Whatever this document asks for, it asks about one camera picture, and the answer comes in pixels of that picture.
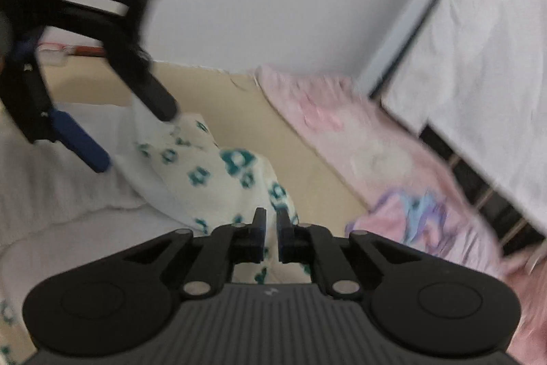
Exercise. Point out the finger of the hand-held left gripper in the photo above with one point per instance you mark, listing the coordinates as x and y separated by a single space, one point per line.
151 93
79 138

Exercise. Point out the white quilt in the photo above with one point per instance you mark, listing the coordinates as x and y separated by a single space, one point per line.
47 194

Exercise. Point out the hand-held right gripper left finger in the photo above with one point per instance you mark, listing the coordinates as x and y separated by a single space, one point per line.
257 234

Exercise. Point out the cream floral cloth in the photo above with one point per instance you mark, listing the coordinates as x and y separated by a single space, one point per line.
6 330

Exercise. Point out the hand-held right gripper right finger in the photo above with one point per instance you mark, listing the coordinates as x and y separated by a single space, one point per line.
283 234

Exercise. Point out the cream floral pants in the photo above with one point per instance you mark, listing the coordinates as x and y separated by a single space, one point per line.
213 181

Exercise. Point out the dark bed railing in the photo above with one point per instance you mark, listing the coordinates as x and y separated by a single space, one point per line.
478 185

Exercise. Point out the white hanging sheet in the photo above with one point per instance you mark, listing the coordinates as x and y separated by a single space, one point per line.
483 48

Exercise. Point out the red pen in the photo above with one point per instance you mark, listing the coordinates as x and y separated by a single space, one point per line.
87 50

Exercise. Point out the pink printed blanket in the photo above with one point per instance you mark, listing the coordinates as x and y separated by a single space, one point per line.
384 159

